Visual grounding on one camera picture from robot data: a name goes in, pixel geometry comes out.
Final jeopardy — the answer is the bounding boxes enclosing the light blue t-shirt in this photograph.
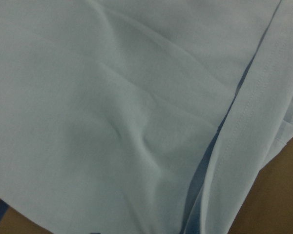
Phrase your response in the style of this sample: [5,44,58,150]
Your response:
[0,0,293,234]

